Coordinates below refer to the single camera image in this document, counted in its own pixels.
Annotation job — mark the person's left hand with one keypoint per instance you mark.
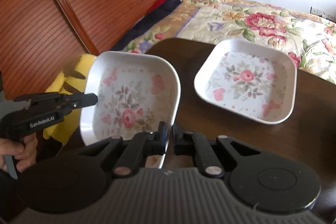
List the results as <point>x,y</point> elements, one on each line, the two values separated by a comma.
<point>25,153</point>

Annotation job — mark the floral bed blanket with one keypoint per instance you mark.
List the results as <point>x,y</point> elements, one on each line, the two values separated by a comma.
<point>307,39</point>

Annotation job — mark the yellow plush toy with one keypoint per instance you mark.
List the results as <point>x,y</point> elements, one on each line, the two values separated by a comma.
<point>71,80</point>

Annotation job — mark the wall socket strip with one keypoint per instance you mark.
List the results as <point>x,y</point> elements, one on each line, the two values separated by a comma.
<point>322,14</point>

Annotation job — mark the dark blue pillow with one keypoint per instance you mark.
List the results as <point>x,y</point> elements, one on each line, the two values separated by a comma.
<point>144,24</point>

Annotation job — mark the white floral square plate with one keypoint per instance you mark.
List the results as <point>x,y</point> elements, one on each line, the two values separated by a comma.
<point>250,80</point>
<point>135,93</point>

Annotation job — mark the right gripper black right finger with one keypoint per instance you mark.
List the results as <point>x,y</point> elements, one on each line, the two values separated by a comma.
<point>198,147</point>

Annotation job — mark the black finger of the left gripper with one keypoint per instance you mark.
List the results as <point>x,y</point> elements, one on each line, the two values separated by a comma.
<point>69,102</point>
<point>39,97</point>

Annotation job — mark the wooden headboard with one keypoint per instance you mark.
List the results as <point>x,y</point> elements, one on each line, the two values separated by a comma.
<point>39,36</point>

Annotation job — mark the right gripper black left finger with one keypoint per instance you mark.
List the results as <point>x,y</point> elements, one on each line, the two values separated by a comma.
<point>142,145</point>

